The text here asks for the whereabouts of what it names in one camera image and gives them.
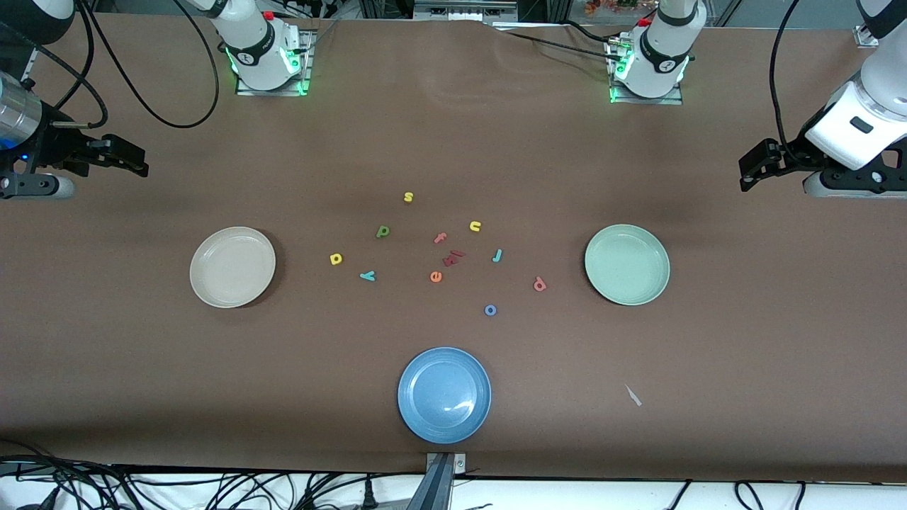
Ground beige round plate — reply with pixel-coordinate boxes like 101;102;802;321
189;226;277;309

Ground green round plate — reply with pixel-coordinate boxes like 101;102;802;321
584;224;671;307

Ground brown table cover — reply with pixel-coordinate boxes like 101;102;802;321
0;13;907;484

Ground grey metal box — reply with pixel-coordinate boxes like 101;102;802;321
413;0;518;23

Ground blue round plate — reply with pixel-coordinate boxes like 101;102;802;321
397;346;492;445

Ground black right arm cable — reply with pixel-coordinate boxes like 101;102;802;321
0;0;220;130

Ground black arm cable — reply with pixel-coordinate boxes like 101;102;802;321
770;0;805;167
0;0;220;130

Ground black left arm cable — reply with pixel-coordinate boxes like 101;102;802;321
770;0;805;167

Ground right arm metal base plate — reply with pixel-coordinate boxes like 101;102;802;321
235;27;315;97

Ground black base power cable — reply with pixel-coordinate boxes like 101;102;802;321
492;20;624;64

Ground tangled black floor cables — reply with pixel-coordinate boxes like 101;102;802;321
0;439;426;510

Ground metal camera pole bracket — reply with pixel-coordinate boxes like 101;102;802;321
424;452;468;510

